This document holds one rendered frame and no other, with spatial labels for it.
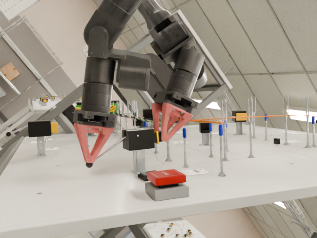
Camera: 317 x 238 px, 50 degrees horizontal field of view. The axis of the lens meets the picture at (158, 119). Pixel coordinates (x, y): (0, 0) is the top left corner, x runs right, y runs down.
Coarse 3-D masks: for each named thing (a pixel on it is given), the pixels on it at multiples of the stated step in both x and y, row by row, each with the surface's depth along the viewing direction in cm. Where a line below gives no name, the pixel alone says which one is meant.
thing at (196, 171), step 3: (201, 168) 73; (183, 171) 70; (186, 171) 70; (189, 171) 70; (192, 171) 70; (195, 171) 70; (198, 171) 70; (201, 171) 70; (204, 171) 70; (207, 171) 69; (186, 174) 68; (189, 174) 68; (192, 174) 67; (195, 174) 67
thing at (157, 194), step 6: (150, 186) 54; (156, 186) 54; (180, 186) 53; (186, 186) 53; (150, 192) 53; (156, 192) 51; (162, 192) 52; (168, 192) 52; (174, 192) 52; (180, 192) 52; (186, 192) 53; (156, 198) 51; (162, 198) 52; (168, 198) 52; (174, 198) 52
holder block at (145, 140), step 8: (136, 128) 73; (144, 128) 72; (128, 136) 68; (136, 136) 69; (144, 136) 70; (152, 136) 70; (128, 144) 69; (136, 144) 69; (144, 144) 70; (152, 144) 70
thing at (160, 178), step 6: (150, 174) 54; (156, 174) 54; (162, 174) 54; (168, 174) 54; (174, 174) 53; (180, 174) 53; (150, 180) 54; (156, 180) 51; (162, 180) 52; (168, 180) 52; (174, 180) 52; (180, 180) 53; (162, 186) 53; (168, 186) 53; (174, 186) 53
